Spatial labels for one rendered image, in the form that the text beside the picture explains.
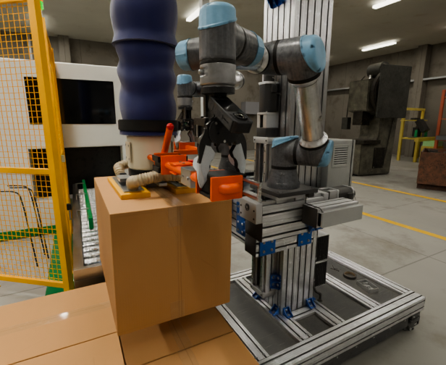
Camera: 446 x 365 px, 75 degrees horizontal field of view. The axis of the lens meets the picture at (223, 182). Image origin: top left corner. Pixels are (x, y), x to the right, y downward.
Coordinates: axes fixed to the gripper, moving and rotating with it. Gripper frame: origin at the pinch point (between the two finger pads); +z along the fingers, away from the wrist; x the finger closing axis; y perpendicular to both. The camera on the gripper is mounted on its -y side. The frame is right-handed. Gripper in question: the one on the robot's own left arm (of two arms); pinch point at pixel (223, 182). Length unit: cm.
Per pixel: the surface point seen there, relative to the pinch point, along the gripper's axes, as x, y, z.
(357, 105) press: -600, 429, -38
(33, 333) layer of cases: 48, 63, 66
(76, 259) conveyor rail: 32, 111, 62
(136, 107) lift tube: 6, 52, -17
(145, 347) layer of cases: 12, 36, 66
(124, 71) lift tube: 9, 55, -29
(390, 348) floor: -128, 27, 122
